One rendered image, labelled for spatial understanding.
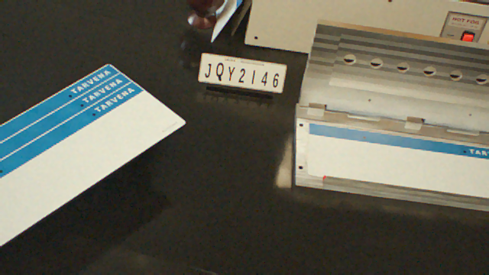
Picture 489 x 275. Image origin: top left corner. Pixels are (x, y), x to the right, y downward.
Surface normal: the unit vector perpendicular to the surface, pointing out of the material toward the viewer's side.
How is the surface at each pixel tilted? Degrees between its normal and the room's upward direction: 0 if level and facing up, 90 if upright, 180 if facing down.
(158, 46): 0
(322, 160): 0
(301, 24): 90
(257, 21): 90
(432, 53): 81
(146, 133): 0
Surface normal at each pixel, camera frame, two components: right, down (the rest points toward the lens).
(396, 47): -0.03, 0.60
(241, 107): 0.15, -0.69
